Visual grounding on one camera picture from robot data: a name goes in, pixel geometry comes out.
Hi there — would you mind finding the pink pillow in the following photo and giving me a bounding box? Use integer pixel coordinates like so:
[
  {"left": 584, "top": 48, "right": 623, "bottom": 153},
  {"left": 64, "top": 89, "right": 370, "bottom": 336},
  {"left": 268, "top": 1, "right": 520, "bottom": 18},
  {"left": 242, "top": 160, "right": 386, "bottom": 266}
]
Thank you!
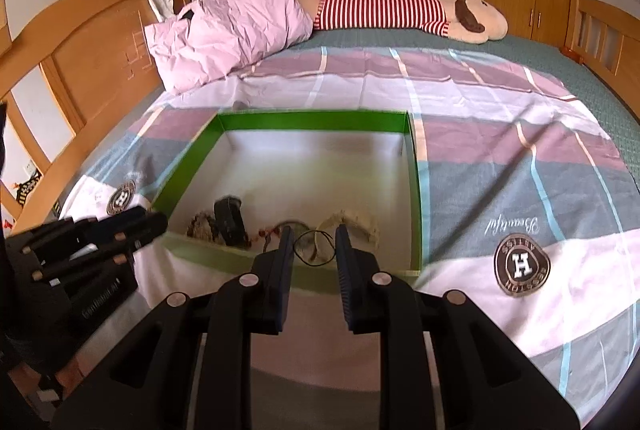
[{"left": 144, "top": 0, "right": 314, "bottom": 95}]

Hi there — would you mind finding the wooden footboard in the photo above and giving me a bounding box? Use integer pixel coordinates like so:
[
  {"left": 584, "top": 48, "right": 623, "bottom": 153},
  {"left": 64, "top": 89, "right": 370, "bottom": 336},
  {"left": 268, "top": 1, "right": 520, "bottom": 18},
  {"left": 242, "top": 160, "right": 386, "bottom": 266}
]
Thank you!
[{"left": 563, "top": 0, "right": 640, "bottom": 120}]

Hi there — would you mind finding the black watch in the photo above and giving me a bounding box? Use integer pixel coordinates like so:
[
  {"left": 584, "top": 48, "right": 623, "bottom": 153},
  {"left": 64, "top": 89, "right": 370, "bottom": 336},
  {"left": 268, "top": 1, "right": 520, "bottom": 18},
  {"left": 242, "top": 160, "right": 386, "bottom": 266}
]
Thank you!
[{"left": 214, "top": 196, "right": 250, "bottom": 249}]

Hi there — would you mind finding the small black ring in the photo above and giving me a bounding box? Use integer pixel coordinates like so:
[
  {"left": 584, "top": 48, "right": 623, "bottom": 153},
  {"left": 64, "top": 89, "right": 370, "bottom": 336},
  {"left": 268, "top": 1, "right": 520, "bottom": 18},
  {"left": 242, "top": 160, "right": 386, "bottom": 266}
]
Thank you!
[{"left": 292, "top": 228, "right": 339, "bottom": 269}]

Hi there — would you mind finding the wooden headboard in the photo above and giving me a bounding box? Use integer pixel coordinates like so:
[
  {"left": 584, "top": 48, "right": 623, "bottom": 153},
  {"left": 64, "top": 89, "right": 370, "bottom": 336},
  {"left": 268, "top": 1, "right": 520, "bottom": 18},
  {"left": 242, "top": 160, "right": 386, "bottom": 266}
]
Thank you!
[{"left": 1, "top": 0, "right": 160, "bottom": 231}]

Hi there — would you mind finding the striped plush doll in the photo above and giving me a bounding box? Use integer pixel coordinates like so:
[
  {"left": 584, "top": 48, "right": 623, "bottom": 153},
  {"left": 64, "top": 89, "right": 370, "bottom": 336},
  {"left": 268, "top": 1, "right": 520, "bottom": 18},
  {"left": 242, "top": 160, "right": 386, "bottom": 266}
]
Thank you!
[{"left": 298, "top": 0, "right": 509, "bottom": 44}]

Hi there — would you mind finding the green cardboard box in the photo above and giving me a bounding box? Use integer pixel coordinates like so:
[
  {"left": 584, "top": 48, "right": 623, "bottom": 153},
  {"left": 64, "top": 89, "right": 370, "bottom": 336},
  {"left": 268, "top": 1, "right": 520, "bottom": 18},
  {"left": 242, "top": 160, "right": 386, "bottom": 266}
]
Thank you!
[{"left": 153, "top": 110, "right": 422, "bottom": 294}]

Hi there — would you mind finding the silver bangle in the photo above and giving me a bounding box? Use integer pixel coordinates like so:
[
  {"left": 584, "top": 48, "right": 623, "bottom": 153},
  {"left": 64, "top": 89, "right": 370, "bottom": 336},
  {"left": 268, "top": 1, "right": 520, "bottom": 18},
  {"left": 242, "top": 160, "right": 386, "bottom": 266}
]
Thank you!
[{"left": 269, "top": 220, "right": 311, "bottom": 239}]

